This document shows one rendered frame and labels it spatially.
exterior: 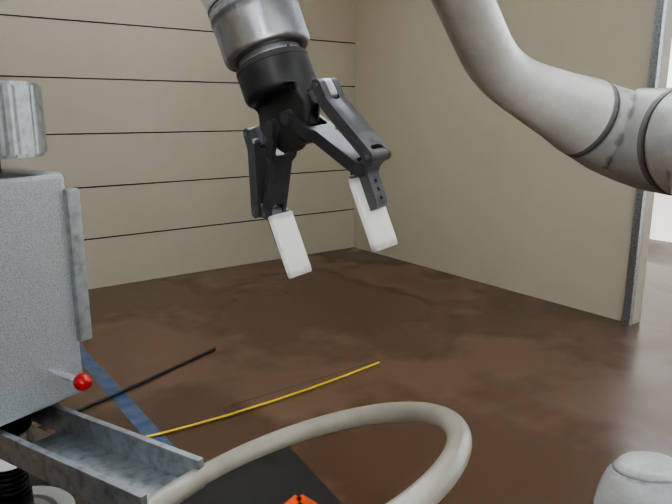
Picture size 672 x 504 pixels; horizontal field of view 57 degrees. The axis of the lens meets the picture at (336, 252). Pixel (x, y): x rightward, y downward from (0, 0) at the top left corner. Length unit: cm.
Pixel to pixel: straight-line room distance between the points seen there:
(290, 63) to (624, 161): 43
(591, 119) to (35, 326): 94
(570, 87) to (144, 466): 85
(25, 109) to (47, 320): 36
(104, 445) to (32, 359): 20
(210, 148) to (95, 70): 135
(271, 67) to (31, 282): 70
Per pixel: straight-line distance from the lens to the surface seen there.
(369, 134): 56
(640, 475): 109
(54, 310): 122
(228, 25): 63
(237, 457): 105
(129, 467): 113
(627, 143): 83
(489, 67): 73
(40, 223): 118
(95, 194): 642
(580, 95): 81
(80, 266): 122
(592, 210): 567
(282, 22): 62
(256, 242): 718
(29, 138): 114
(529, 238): 606
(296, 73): 61
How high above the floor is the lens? 169
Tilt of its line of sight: 13 degrees down
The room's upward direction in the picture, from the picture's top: straight up
